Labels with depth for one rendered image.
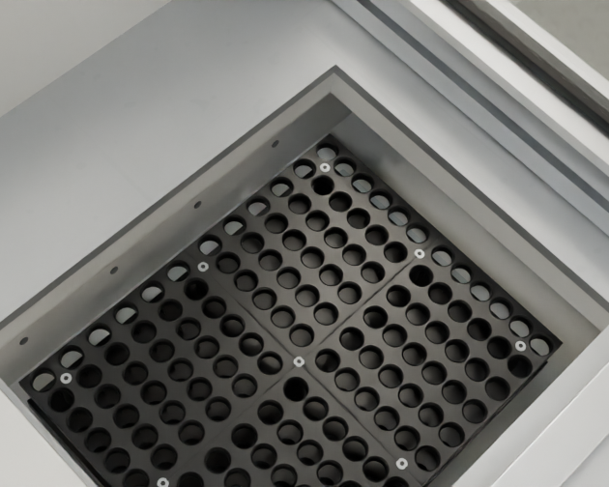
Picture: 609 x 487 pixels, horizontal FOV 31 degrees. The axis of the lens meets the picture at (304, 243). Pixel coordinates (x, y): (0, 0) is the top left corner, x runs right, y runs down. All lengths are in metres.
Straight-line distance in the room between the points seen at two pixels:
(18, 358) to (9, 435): 0.12
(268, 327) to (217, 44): 0.16
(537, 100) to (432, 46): 0.06
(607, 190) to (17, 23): 0.30
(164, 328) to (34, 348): 0.08
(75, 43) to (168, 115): 0.06
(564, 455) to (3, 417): 0.25
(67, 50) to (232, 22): 0.09
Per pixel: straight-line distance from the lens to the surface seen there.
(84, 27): 0.59
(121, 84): 0.59
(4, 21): 0.54
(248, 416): 0.56
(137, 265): 0.64
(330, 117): 0.70
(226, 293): 0.58
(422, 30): 0.58
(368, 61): 0.61
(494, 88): 0.57
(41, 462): 0.50
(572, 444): 0.52
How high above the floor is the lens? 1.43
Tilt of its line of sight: 63 degrees down
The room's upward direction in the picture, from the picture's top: 10 degrees clockwise
